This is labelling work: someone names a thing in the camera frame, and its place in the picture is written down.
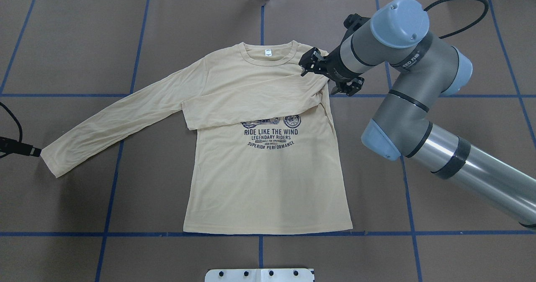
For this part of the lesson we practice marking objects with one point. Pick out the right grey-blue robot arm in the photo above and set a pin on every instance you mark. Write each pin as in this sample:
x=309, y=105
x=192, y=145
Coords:
x=399, y=35

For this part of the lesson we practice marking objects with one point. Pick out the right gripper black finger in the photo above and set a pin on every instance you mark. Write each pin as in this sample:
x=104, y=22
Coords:
x=337, y=89
x=306, y=67

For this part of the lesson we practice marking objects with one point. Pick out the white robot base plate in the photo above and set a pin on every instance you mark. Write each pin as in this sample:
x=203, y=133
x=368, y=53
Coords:
x=261, y=275

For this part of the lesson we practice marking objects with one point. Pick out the beige long-sleeve printed shirt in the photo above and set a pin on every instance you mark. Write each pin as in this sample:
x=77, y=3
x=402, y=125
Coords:
x=267, y=158

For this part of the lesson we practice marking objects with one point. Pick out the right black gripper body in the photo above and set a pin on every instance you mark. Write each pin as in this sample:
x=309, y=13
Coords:
x=333, y=67

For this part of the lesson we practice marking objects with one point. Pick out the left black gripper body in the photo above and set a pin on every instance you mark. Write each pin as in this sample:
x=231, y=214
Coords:
x=17, y=148

